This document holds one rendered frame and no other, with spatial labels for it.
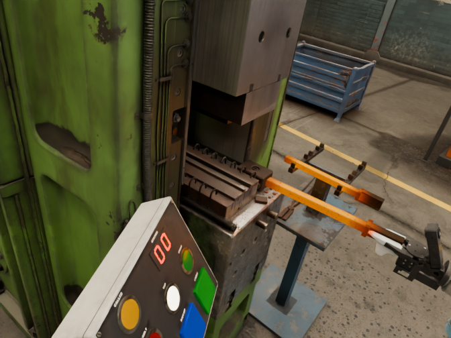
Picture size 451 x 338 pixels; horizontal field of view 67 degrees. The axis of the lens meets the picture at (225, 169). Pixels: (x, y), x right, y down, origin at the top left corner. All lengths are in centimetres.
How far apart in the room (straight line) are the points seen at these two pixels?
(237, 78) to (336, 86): 392
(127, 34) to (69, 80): 31
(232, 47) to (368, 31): 825
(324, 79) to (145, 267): 435
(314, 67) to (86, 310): 450
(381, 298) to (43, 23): 224
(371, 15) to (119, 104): 846
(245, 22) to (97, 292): 63
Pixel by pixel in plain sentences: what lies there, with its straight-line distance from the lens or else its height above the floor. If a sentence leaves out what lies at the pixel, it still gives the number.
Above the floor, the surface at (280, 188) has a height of 106.
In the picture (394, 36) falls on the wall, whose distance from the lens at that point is 883.
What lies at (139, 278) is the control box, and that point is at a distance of 63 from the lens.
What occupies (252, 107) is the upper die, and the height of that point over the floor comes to 131.
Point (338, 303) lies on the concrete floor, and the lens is 230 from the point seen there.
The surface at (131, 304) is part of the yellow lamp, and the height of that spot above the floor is 117.
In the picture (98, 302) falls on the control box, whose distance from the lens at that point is 59.
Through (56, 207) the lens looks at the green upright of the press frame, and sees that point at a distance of 134.
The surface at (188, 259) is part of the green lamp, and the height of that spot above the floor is 109.
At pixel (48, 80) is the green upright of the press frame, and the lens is 111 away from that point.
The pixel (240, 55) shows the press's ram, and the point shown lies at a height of 147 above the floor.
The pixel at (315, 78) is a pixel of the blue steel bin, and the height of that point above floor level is 44.
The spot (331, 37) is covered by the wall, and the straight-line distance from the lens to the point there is 949.
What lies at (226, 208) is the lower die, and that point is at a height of 98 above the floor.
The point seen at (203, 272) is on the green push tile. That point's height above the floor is 104.
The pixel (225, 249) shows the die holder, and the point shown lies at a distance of 116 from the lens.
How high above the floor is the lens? 166
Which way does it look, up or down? 32 degrees down
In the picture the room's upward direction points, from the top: 9 degrees clockwise
